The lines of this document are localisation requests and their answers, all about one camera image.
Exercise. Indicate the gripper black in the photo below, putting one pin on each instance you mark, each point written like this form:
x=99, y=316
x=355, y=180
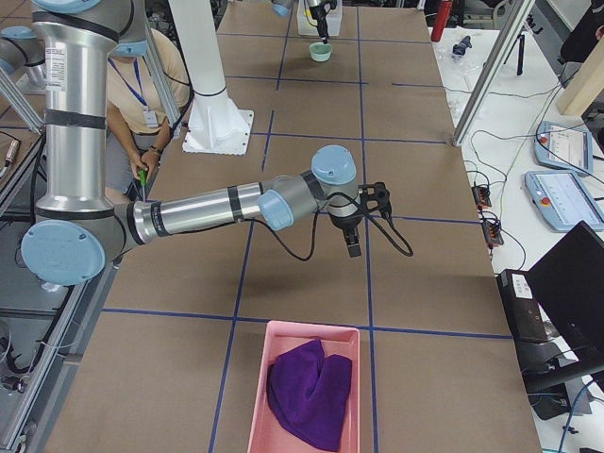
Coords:
x=347, y=221
x=321, y=20

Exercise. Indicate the purple cloth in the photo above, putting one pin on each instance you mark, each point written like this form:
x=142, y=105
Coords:
x=307, y=391

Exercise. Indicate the translucent plastic box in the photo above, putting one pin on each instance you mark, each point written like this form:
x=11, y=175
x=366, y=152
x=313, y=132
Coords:
x=307, y=26

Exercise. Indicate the black power adapter box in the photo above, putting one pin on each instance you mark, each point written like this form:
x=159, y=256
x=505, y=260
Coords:
x=522, y=310

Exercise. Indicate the mint green bowl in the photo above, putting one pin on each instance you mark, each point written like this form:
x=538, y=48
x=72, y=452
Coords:
x=320, y=51

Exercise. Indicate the red cylinder bottle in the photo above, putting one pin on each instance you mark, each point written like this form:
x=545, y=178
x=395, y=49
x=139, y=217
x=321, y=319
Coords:
x=441, y=20

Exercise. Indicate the far orange connector module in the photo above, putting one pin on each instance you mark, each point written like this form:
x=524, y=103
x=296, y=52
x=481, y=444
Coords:
x=481, y=194

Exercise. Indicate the folded dark blue umbrella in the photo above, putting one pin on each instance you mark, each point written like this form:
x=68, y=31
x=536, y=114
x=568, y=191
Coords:
x=460, y=48

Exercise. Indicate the crumpled clear plastic wrap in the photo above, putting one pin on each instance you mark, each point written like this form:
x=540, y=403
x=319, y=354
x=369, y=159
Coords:
x=456, y=79

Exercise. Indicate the person in beige shirt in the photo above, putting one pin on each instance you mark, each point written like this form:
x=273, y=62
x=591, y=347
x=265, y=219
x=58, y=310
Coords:
x=139, y=128

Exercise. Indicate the near teach pendant tablet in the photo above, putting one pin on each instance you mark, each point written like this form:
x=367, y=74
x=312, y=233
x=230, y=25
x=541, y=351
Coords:
x=563, y=200

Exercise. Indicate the teach pendant tablet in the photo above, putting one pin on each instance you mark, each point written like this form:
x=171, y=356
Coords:
x=563, y=200
x=564, y=147

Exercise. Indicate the pink plastic bin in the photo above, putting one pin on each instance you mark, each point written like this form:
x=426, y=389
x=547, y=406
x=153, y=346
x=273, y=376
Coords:
x=267, y=435

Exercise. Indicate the black monitor on stand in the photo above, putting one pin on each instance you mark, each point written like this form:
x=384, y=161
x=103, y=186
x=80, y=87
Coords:
x=567, y=283

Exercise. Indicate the far teach pendant tablet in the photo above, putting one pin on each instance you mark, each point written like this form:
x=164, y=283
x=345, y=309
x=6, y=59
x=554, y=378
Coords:
x=564, y=147

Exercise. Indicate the wooden board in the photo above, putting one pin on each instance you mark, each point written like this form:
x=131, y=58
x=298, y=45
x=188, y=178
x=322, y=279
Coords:
x=586, y=85

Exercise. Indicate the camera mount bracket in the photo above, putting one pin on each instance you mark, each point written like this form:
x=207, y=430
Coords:
x=376, y=197

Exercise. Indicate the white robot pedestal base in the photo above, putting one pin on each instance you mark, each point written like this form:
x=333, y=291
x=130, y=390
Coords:
x=215, y=125

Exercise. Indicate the aluminium frame post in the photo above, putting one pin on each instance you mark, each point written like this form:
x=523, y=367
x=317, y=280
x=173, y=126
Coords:
x=502, y=46

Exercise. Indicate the green handled screwdriver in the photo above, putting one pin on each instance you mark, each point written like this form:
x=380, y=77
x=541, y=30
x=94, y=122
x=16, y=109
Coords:
x=143, y=183

